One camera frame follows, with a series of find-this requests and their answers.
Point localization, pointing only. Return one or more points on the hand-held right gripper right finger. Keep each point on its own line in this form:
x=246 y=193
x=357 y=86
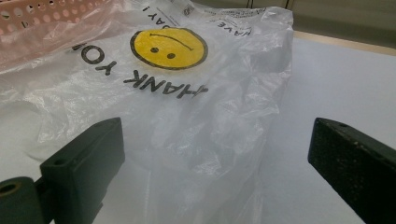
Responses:
x=358 y=165

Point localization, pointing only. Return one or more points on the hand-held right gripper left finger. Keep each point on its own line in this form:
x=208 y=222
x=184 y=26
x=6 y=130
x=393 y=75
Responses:
x=84 y=168

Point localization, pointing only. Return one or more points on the clear smiley print plastic bag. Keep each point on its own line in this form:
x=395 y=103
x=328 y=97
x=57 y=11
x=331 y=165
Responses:
x=186 y=102

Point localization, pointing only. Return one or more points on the pink perforated plastic basket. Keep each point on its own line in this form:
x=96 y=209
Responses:
x=37 y=14

